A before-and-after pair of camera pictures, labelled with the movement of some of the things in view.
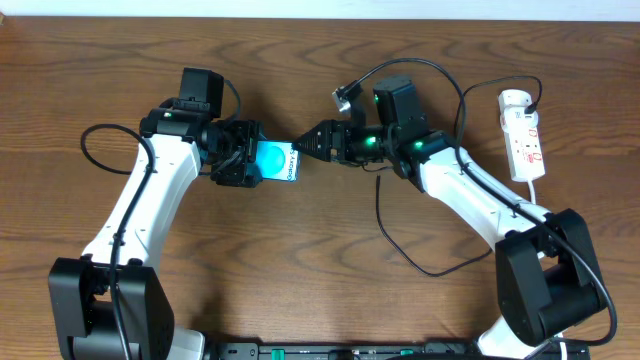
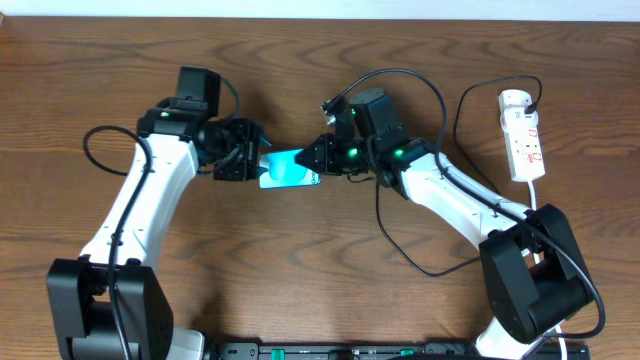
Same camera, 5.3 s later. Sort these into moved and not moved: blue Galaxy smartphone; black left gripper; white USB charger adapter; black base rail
Moved: blue Galaxy smartphone
Not moved: white USB charger adapter; black left gripper; black base rail
